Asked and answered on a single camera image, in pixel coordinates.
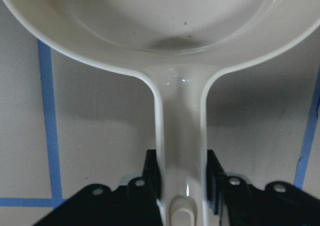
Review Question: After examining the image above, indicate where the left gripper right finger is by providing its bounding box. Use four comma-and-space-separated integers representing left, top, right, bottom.
206, 150, 320, 225

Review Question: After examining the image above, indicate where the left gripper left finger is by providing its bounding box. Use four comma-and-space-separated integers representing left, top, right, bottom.
36, 149, 163, 225

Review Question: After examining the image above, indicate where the beige plastic dustpan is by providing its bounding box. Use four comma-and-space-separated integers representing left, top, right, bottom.
3, 0, 320, 225

